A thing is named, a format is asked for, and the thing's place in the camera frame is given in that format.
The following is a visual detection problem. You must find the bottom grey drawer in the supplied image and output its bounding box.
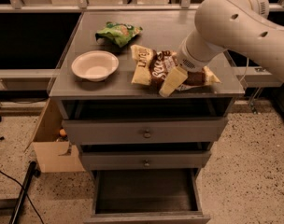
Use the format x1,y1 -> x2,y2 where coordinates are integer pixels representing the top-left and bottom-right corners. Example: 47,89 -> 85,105
84,169 -> 210,224

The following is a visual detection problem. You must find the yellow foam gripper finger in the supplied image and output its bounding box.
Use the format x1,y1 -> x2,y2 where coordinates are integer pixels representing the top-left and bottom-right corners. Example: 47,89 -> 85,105
203,66 -> 220,85
159,66 -> 188,97

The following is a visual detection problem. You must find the cardboard box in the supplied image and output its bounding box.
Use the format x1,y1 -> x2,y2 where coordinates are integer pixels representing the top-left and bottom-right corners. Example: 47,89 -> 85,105
30,99 -> 84,173

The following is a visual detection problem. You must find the brown chip bag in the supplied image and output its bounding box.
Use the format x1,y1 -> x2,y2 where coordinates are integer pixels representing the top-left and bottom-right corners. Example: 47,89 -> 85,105
131,45 -> 208,91

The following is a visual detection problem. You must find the middle grey drawer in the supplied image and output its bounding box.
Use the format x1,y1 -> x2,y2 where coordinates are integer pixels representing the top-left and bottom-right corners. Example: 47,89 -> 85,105
80,151 -> 211,171

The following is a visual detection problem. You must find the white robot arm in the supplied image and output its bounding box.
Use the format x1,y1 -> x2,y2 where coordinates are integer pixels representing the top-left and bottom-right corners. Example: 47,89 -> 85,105
160,0 -> 284,97

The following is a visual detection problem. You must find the black floor cable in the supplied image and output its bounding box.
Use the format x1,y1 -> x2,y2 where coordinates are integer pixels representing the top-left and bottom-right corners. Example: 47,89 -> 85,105
0,164 -> 45,224

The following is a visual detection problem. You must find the orange ball in box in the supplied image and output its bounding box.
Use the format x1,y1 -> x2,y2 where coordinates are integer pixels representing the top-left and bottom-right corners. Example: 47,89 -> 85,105
59,129 -> 67,137

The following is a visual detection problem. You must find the white cable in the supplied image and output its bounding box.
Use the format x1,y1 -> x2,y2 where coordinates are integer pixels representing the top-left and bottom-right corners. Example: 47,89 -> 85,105
238,57 -> 250,83

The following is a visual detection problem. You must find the black metal bar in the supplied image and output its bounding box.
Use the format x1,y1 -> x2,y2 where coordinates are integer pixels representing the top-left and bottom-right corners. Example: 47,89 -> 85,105
9,161 -> 39,224

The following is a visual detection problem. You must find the grey drawer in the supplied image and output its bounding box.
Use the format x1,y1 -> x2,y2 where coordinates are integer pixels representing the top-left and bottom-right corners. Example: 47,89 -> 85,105
84,169 -> 210,224
63,118 -> 228,145
80,151 -> 211,171

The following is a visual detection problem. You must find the white paper bowl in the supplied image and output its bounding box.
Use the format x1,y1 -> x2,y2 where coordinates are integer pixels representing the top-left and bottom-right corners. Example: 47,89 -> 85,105
71,50 -> 119,82

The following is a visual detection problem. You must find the grey drawer cabinet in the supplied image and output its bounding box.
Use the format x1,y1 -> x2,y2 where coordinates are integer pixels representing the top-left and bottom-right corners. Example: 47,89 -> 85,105
48,9 -> 246,224

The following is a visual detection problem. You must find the top grey drawer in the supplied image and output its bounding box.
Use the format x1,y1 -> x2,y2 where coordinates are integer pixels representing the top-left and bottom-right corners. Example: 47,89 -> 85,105
63,118 -> 228,145

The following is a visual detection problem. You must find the green chip bag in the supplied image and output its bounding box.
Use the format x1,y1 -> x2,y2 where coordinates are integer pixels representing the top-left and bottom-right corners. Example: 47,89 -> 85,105
95,21 -> 143,48

